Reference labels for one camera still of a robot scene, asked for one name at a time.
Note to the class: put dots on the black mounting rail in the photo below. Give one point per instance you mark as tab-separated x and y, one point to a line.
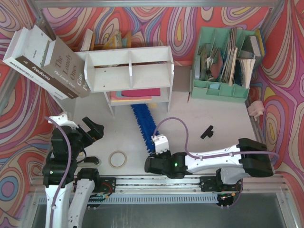
156	184

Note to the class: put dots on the white wooden bookshelf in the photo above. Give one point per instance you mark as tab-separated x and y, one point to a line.
124	69

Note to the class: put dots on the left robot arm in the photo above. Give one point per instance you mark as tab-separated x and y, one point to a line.
67	190

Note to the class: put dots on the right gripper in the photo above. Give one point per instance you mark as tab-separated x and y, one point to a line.
149	164

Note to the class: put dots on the stack of coloured paper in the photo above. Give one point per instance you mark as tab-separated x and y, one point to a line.
135	95

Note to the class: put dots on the taupe book Lonely Ones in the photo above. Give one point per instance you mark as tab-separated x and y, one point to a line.
66	67

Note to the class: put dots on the brown book Fredonia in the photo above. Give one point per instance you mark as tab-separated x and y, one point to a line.
32	55

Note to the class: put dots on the black clip object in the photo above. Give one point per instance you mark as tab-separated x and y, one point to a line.
208	133

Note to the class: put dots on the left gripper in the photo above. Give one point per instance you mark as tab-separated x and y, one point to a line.
88	132

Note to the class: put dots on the white book Mademoiselle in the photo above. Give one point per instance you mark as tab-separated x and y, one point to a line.
10	58

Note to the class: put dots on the yellow sticky note pad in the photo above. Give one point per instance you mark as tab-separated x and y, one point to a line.
152	105

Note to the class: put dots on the pink piggy figure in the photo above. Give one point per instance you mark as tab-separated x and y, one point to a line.
256	109

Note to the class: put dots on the black stapler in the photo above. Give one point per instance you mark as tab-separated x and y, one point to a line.
93	160

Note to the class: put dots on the masking tape roll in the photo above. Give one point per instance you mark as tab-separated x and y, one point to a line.
117	159

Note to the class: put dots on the blue microfiber duster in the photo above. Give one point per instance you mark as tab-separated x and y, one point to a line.
146	124

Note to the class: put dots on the mint green desk organizer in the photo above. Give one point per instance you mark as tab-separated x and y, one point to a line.
224	62

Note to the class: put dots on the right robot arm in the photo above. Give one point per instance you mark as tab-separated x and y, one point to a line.
248	158

